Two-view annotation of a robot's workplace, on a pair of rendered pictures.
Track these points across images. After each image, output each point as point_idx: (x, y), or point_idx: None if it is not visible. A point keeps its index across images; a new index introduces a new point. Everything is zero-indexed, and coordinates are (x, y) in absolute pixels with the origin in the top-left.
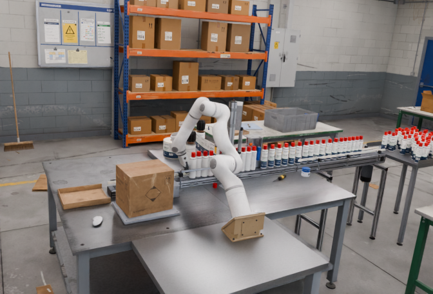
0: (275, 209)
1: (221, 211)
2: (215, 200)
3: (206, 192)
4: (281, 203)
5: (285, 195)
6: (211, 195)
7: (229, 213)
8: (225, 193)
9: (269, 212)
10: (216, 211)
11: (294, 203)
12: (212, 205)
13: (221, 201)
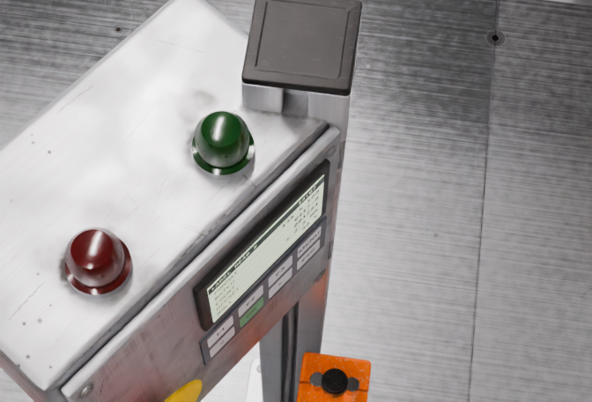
0: None
1: (557, 112)
2: (514, 242)
3: (499, 387)
4: (141, 23)
5: (23, 91)
6: (492, 333)
7: (536, 69)
8: (382, 304)
9: None
10: (587, 125)
11: None
12: (571, 199)
13: (484, 217)
